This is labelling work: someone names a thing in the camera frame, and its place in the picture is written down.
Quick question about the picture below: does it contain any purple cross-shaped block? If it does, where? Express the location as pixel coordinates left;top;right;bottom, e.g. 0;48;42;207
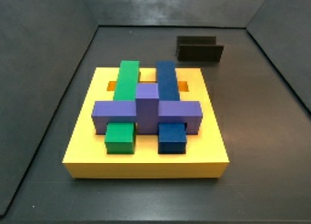
91;83;203;135

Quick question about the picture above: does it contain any yellow base board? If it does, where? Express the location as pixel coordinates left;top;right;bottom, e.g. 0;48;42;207
62;67;229;178

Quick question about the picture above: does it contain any green long block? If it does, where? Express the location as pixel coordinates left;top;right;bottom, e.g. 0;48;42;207
104;61;140;154

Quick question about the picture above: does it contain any black block holder stand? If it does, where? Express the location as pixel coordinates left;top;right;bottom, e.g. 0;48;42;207
176;36;223;63

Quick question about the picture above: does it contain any blue long block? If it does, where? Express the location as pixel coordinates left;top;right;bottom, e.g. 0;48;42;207
155;61;187;154

